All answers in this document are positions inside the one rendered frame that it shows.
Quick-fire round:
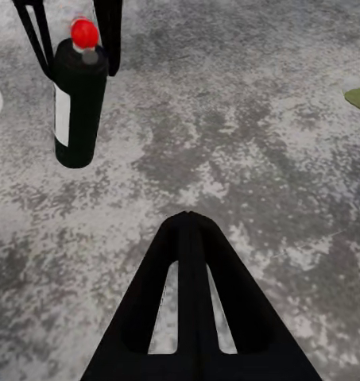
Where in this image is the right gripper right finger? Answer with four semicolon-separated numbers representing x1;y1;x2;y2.
188;211;322;381

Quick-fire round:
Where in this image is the insectifuge atomizer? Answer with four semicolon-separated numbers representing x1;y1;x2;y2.
53;19;109;169

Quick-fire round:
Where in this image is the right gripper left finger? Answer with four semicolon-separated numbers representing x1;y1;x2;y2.
80;210;200;381

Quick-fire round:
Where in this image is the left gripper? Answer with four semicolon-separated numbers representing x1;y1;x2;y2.
13;0;122;82

